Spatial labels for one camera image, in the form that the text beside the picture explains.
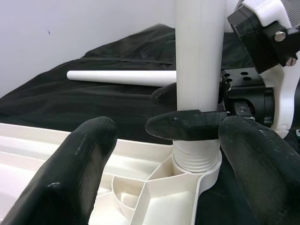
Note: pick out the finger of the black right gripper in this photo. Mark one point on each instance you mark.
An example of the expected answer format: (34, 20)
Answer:
(166, 95)
(182, 125)

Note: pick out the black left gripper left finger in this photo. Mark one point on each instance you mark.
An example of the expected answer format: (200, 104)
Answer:
(65, 175)

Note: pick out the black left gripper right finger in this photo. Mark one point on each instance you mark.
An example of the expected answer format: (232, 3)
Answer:
(262, 175)

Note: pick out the white plastic table leg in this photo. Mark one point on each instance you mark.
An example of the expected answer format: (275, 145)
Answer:
(199, 58)
(117, 76)

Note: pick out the white plastic children table top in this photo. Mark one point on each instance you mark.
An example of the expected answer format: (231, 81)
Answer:
(152, 187)

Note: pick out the black cloth table cover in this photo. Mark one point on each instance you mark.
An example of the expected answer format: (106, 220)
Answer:
(93, 105)

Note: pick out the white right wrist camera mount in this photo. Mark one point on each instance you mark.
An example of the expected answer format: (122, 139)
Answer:
(284, 93)

